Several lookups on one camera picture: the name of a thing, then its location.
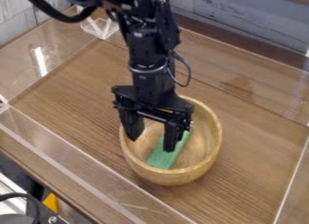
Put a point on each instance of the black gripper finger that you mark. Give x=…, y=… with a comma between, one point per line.
x=132, y=123
x=173, y=135

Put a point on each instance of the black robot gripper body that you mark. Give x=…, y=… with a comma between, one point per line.
x=152, y=98

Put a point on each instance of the green rectangular block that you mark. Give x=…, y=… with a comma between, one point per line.
x=162, y=159

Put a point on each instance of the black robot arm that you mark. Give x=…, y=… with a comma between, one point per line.
x=151, y=35

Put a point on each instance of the brown wooden bowl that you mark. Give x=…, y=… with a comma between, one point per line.
x=198, y=155

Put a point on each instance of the yellow label on equipment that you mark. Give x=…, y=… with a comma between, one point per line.
x=49, y=202

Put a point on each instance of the black equipment with screw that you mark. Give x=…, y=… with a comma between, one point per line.
x=48, y=217

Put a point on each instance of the clear acrylic corner bracket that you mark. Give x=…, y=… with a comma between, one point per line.
x=99, y=25

